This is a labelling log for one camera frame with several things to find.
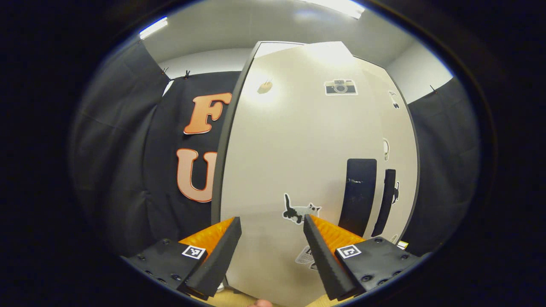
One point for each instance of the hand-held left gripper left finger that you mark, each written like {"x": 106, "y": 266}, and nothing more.
{"x": 217, "y": 260}

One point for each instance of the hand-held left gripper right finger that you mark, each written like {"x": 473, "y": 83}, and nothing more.
{"x": 324, "y": 260}

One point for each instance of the white cabinet door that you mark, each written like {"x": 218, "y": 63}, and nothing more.
{"x": 290, "y": 149}
{"x": 403, "y": 140}

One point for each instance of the white shoe cabinet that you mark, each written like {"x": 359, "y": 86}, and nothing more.
{"x": 227, "y": 128}

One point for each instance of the narrow ceiling light strip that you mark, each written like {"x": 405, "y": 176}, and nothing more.
{"x": 153, "y": 27}

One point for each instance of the wide ceiling light panel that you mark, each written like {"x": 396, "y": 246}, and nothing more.
{"x": 337, "y": 7}

